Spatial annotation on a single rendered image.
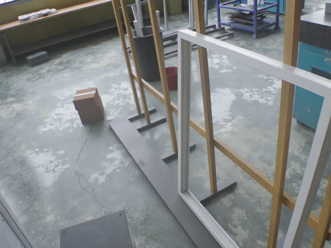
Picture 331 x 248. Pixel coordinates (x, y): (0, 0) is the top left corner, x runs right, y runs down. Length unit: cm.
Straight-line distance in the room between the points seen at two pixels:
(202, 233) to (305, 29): 204
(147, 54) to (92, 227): 344
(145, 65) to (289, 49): 356
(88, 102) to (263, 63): 292
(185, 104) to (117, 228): 104
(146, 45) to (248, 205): 290
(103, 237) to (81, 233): 12
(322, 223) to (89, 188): 215
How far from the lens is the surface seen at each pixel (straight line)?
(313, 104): 328
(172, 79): 433
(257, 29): 637
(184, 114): 217
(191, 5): 664
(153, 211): 265
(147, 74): 477
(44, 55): 725
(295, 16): 130
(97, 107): 399
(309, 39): 304
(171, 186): 273
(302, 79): 124
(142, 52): 462
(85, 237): 154
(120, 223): 153
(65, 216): 291
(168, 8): 918
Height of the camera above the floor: 200
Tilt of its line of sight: 32 degrees down
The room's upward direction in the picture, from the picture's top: 10 degrees counter-clockwise
